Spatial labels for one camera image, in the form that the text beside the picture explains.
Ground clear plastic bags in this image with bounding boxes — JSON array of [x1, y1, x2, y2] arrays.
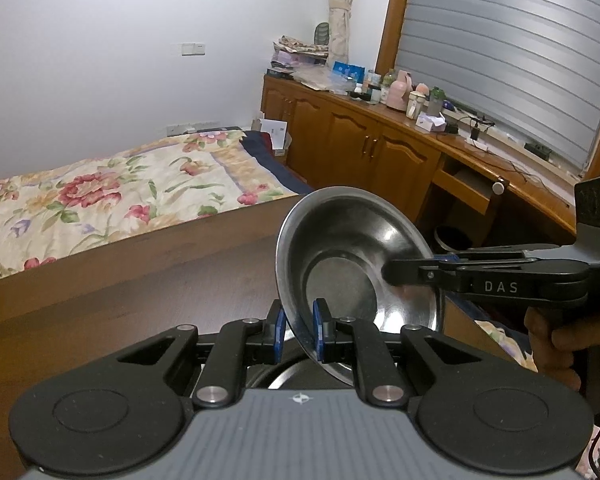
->
[[294, 66, 357, 92]]

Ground green capped bottle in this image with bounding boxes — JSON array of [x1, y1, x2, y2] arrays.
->
[[427, 87, 447, 116]]

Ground black waste bin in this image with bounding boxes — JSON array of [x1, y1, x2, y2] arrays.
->
[[433, 224, 475, 254]]

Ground grey window blind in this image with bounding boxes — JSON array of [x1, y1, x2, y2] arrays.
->
[[394, 0, 600, 171]]

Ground person's right hand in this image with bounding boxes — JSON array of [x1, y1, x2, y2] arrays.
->
[[524, 305, 600, 392]]

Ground pink thermos jug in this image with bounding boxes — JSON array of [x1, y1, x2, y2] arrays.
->
[[385, 69, 414, 111]]

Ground white tissue box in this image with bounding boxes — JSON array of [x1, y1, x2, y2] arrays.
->
[[415, 112, 447, 134]]

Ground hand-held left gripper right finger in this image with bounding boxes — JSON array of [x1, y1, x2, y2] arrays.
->
[[311, 297, 483, 408]]

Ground beige tied curtain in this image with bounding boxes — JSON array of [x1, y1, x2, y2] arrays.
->
[[324, 0, 357, 69]]

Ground wooden cabinet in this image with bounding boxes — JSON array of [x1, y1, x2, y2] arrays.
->
[[260, 72, 588, 281]]

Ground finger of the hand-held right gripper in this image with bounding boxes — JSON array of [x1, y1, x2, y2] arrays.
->
[[381, 254, 578, 290], [432, 243, 577, 263]]

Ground white envelope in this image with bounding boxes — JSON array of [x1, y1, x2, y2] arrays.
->
[[259, 118, 289, 151]]

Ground stainless steel bowl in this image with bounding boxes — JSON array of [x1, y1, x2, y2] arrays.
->
[[275, 185, 446, 387], [250, 360, 356, 391]]

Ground small glass jar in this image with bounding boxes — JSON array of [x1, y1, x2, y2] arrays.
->
[[364, 70, 382, 103]]

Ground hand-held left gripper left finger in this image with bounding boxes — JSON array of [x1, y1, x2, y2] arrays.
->
[[115, 300, 287, 409]]

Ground open wooden drawer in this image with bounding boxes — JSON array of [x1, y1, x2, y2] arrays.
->
[[431, 166, 508, 217]]

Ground floral blanket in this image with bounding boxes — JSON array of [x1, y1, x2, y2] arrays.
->
[[0, 129, 538, 373]]

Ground blue box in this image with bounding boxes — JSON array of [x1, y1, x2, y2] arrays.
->
[[332, 61, 364, 79]]

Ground pile of clothes and papers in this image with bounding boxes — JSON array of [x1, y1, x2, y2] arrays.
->
[[269, 35, 331, 70]]

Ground wooden window frame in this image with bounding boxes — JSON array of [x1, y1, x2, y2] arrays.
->
[[374, 0, 600, 177]]

